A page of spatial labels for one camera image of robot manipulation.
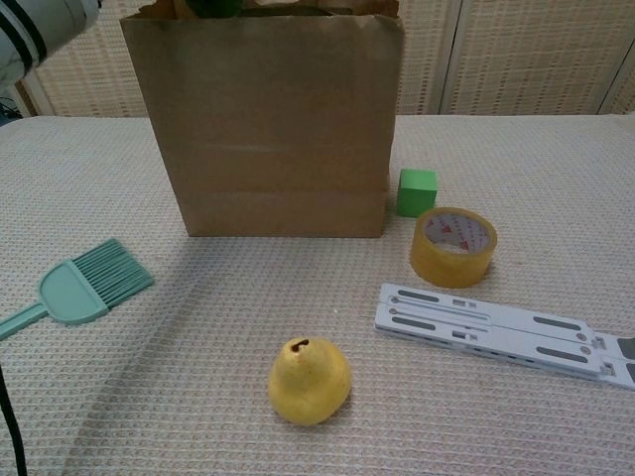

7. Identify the yellow pear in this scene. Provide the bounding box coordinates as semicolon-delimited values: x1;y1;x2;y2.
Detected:
267;336;353;426

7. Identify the brown paper bag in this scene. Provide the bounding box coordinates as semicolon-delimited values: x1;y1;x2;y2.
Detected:
119;0;404;239

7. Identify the green cube block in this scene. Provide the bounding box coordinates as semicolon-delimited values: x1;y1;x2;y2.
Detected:
395;167;441;218

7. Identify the clear packing tape roll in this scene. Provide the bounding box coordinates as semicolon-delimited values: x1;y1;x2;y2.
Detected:
409;206;498;289

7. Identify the white folded laptop stand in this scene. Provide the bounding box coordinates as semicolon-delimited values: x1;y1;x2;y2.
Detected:
374;282;635;391

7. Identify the beige woven tablecloth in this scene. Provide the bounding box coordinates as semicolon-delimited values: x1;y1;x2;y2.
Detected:
0;113;635;476

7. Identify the teal plastic comb brush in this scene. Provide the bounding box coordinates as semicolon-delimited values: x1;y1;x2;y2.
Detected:
0;237;156;341

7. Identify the woven folding screen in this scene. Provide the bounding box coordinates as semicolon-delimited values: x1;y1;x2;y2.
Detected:
0;0;635;119

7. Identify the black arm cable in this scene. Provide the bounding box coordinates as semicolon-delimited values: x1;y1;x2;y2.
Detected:
0;366;27;476

